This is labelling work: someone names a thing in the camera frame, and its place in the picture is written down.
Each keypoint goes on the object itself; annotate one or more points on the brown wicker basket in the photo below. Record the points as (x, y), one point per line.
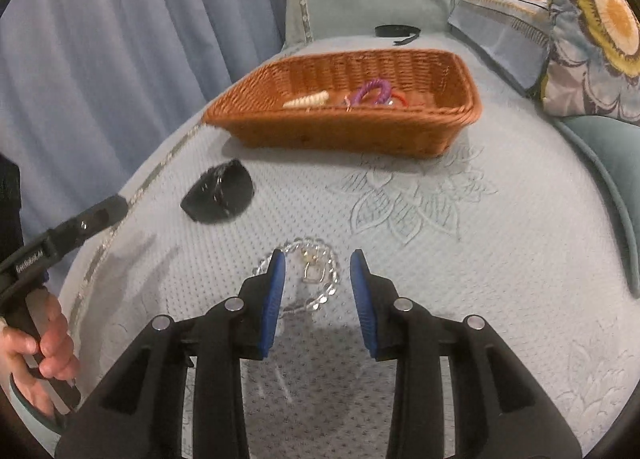
(350, 129)

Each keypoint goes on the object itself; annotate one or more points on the blue curtain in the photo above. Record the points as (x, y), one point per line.
(125, 39)

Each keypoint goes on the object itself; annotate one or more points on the large flower print pillow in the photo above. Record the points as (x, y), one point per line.
(600, 29)

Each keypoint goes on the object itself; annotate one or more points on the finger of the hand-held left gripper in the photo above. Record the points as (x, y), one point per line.
(95, 219)
(9, 209)

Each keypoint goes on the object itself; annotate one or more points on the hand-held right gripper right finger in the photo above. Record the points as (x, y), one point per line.
(362, 309)

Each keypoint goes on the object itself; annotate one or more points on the plain teal pillow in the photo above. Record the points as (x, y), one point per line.
(620, 179)

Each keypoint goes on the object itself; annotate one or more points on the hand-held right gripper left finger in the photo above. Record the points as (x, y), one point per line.
(272, 309)

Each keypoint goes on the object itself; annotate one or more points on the black wristwatch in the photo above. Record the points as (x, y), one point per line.
(220, 194)

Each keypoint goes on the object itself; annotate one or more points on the striped teal cushion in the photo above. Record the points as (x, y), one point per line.
(500, 34)

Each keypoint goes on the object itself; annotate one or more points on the person's left hand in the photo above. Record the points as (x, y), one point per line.
(55, 339)

